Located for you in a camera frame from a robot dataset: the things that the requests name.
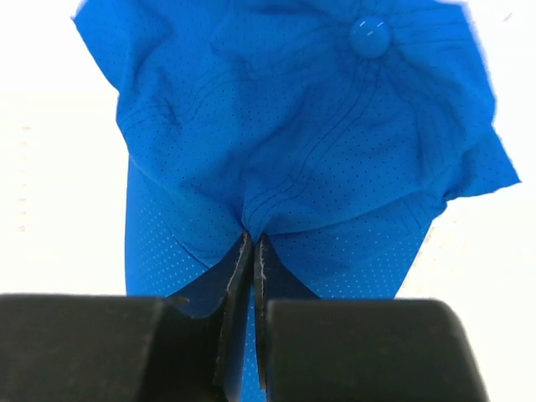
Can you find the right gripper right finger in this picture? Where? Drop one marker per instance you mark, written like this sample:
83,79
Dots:
314,349

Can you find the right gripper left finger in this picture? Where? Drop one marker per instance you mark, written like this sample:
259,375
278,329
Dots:
185,347

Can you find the white plastic basket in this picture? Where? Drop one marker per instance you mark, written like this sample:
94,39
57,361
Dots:
63,191

